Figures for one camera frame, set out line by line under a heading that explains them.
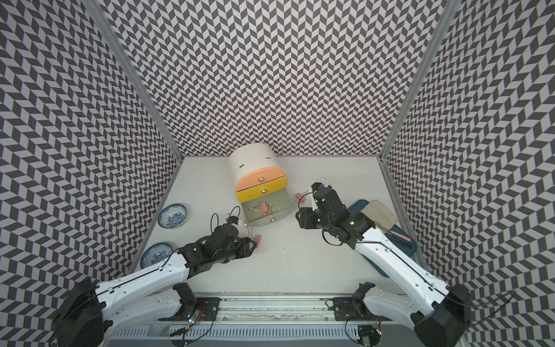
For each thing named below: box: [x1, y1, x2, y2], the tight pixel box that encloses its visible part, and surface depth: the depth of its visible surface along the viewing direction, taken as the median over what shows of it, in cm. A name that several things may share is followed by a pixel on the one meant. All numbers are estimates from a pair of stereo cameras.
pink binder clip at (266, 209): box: [248, 200, 274, 217], surface depth 97 cm
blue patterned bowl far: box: [157, 203, 188, 229], surface depth 96 cm
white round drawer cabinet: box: [228, 143, 288, 204], surface depth 86 cm
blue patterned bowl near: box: [140, 242, 174, 270], surface depth 84 cm
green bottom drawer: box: [241, 188, 296, 227], surface depth 91 cm
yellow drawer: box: [235, 174, 288, 204], surface depth 85 cm
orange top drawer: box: [235, 166, 286, 192], surface depth 82 cm
